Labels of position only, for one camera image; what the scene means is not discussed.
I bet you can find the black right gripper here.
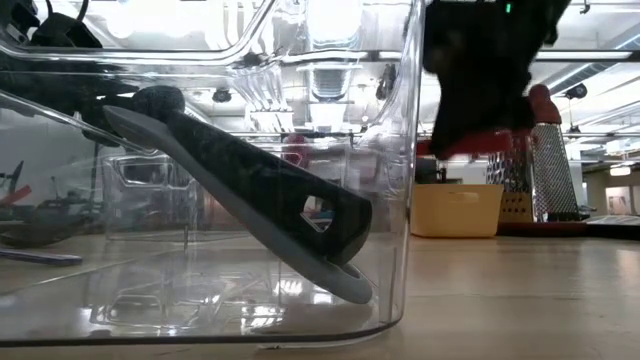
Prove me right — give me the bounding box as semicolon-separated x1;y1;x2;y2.
422;0;572;161

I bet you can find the grey utensil handle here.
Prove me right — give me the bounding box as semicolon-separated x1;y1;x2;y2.
102;104;375;305

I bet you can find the black utensil handle with hole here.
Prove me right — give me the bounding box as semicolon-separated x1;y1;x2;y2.
132;84;374;267

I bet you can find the black round hanging fixture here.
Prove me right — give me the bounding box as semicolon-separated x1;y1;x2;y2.
564;82;589;101

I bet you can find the tan plastic basket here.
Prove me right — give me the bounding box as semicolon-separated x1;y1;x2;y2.
410;183;505;239

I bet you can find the clear plastic bin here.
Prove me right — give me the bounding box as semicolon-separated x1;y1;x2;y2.
0;0;427;349
102;153;201;241

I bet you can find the iridescent table knife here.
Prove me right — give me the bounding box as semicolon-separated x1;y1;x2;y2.
0;248;84;267

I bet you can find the steel box grater red handle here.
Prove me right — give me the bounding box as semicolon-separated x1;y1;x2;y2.
485;83;589;237

